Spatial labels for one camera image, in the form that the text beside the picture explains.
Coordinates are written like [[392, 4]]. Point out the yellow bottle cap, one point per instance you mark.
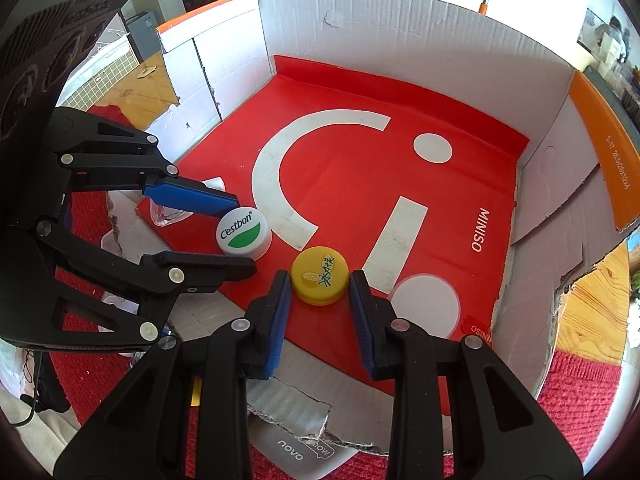
[[320, 272]]

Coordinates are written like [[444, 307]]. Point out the small cardboard scrap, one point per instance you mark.
[[146, 71]]

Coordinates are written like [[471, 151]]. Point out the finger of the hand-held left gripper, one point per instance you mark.
[[190, 197], [200, 267]]

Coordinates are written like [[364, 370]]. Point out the cluttered dresser with blue cloth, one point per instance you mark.
[[622, 85]]

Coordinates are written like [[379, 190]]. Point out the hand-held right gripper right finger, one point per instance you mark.
[[362, 325]]

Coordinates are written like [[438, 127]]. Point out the white bottle cap green label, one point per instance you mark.
[[242, 232]]

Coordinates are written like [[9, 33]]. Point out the red woven mat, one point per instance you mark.
[[575, 385]]

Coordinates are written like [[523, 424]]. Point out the wall mirror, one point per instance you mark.
[[607, 35]]

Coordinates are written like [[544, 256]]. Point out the small clear plastic bottle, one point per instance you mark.
[[170, 216]]

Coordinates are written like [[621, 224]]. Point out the grey storage cabinet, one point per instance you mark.
[[142, 30]]

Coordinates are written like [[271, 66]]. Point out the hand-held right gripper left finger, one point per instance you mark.
[[280, 320]]

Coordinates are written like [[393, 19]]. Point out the red paper liner white print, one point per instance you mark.
[[350, 160]]

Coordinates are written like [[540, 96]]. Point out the white and orange cardboard box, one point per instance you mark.
[[400, 60]]

